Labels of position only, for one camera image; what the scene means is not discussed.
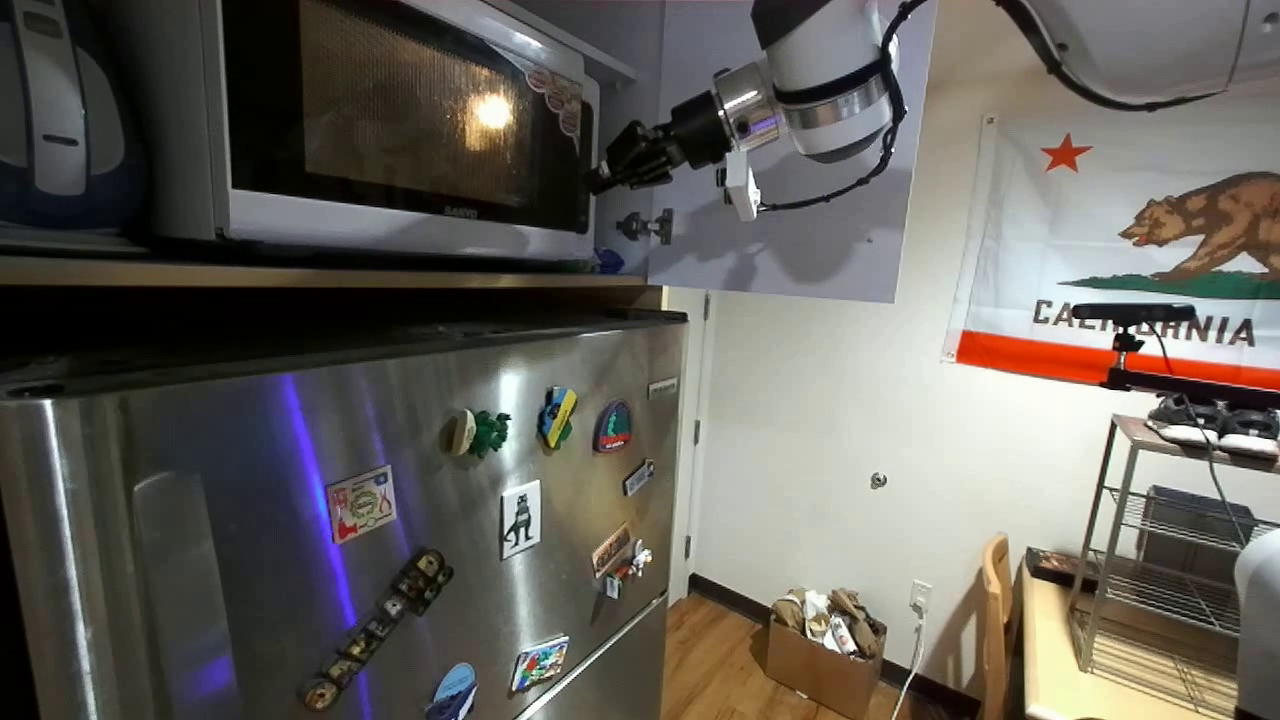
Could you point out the black box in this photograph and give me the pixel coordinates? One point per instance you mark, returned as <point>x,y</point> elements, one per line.
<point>1192,518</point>

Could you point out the round teal red magnet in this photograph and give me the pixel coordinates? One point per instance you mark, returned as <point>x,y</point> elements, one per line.
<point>613,431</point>

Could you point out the crumpled paper bags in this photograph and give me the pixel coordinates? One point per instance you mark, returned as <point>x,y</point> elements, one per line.
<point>827,622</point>

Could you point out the brown rectangular magnet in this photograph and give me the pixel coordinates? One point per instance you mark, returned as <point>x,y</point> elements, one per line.
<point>609,551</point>

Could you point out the white blue appliance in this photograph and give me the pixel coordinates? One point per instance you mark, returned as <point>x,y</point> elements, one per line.
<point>61,123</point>

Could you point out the tan and green magnet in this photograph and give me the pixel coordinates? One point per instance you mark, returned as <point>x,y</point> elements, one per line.
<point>475,433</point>

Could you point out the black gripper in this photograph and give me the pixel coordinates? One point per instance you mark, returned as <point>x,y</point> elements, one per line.
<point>693,133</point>

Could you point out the small grey rectangular magnet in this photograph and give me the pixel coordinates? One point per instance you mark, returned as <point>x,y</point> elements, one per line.
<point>638,479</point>

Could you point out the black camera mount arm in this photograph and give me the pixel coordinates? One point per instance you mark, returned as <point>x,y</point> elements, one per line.
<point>1187,381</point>

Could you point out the wooden chair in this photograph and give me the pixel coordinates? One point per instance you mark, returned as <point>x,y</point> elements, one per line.
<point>998,626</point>

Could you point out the black gold Oakland magnet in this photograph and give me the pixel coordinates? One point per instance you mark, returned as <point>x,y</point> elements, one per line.
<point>382,626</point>

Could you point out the black stereo camera bar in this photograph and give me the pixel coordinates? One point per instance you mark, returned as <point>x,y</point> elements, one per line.
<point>1132,314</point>

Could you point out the stacked laptops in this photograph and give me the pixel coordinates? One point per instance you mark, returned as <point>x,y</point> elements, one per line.
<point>1214,424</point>

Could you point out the stainless steel refrigerator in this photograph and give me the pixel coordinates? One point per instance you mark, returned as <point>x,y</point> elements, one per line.
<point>242,534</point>

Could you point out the California bear flag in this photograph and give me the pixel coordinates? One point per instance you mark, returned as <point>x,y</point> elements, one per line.
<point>1187,226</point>

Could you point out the white microwave body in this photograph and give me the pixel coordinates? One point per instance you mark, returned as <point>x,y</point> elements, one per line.
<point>180,123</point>

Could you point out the light wooden table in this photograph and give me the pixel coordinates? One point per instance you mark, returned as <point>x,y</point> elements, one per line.
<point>1067,664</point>

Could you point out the red green rectangular magnet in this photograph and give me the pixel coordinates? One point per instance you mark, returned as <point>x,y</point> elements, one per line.
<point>362,505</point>

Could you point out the blue yellow magnet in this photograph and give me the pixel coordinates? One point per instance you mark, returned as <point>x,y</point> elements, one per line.
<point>559,418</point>

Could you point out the white room door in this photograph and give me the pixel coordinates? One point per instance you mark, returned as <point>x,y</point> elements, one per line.
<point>686,440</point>

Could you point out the white wall outlet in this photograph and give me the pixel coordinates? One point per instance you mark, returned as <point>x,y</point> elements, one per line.
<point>922,601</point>

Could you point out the colourful rectangular magnet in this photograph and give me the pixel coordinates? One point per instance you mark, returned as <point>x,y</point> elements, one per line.
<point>537,664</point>

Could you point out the wooden shelf board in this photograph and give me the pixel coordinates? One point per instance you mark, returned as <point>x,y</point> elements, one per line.
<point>332,273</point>

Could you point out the white black figure magnet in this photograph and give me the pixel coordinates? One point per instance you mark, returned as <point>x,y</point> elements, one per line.
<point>523,523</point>

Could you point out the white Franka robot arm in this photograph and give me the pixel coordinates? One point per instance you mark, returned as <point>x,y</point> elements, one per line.
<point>833,66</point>

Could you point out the brown cardboard box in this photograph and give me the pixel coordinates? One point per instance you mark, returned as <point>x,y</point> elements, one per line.
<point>820,674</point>

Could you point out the blue round magnet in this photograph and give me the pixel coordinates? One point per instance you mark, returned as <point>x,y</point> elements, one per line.
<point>453,692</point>

